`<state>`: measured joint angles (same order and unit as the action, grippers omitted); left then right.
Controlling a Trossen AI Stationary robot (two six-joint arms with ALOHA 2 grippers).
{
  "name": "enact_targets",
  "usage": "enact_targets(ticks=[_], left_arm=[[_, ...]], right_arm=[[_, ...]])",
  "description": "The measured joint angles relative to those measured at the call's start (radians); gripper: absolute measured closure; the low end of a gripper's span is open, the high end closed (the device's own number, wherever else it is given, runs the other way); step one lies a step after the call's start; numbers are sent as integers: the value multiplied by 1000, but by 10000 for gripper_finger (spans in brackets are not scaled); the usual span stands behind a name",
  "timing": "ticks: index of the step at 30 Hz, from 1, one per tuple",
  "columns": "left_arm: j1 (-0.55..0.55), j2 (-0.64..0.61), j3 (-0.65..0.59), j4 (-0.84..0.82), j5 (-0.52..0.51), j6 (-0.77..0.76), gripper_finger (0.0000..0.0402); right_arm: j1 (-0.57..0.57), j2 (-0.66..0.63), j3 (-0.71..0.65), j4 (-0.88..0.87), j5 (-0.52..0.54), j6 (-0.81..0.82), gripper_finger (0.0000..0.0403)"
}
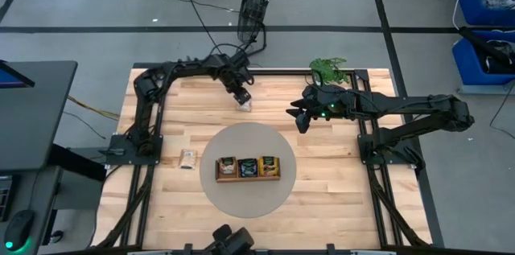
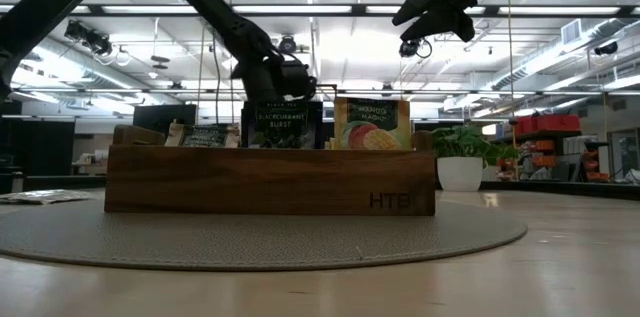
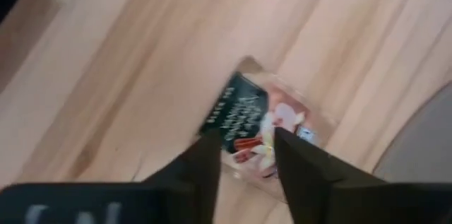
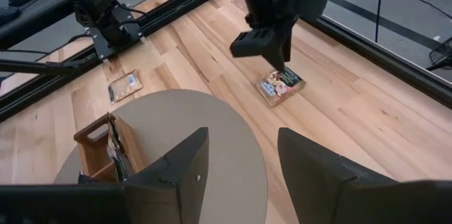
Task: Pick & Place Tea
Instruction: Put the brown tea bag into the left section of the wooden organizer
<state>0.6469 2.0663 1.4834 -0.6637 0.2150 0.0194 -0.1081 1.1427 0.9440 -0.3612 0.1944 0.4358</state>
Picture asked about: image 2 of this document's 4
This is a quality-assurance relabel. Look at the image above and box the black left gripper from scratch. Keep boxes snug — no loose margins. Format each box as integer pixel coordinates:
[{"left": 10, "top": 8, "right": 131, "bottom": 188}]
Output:
[{"left": 228, "top": 24, "right": 282, "bottom": 104}]

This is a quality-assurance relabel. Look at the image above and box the dark blackcurrant tea packet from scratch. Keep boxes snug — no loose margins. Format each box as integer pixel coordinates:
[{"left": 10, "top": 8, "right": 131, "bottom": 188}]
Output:
[{"left": 240, "top": 100, "right": 325, "bottom": 151}]

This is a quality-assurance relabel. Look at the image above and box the wooden tea box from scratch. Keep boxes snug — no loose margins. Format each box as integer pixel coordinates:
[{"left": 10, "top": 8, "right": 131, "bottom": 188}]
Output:
[{"left": 103, "top": 124, "right": 437, "bottom": 217}]

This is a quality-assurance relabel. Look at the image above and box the beige tea packet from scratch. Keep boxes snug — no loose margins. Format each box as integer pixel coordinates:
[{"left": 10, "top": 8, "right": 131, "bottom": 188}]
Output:
[{"left": 0, "top": 188, "right": 95, "bottom": 207}]

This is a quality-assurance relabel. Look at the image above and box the black monitor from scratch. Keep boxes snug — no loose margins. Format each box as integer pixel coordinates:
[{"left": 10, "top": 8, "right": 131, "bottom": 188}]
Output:
[{"left": 132, "top": 103, "right": 198, "bottom": 148}]

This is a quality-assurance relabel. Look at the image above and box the round grey mat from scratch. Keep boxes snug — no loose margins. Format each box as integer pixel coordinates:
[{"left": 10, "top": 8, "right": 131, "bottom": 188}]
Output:
[{"left": 0, "top": 190, "right": 529, "bottom": 272}]

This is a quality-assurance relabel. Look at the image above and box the green plant in white pot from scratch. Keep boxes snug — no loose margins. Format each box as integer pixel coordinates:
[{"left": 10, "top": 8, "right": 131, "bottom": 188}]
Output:
[{"left": 430, "top": 124, "right": 520, "bottom": 193}]

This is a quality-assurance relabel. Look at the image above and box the metal shelf with red bins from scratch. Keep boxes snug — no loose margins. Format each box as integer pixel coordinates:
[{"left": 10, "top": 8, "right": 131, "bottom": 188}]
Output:
[{"left": 508, "top": 113, "right": 612, "bottom": 184}]

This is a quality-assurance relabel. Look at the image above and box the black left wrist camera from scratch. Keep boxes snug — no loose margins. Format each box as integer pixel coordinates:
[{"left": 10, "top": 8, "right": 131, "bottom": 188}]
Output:
[{"left": 277, "top": 58, "right": 319, "bottom": 102}]

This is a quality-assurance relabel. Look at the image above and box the black hanging cable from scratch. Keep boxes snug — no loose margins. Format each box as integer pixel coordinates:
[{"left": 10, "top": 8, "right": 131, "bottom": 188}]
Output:
[{"left": 210, "top": 31, "right": 224, "bottom": 128}]

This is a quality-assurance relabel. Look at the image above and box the black frame-mounted device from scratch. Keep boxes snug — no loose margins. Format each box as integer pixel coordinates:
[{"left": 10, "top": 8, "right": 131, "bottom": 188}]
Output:
[
  {"left": 397, "top": 36, "right": 434, "bottom": 60},
  {"left": 63, "top": 18, "right": 115, "bottom": 57},
  {"left": 593, "top": 40, "right": 620, "bottom": 57}
]

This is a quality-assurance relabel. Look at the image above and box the black overhead camera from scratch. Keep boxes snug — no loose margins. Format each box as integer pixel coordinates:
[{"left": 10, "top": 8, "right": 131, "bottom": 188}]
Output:
[{"left": 277, "top": 33, "right": 299, "bottom": 57}]

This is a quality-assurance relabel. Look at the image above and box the thin hanging cable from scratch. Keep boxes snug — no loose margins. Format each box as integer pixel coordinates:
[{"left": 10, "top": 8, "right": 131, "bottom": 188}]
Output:
[{"left": 505, "top": 0, "right": 515, "bottom": 126}]

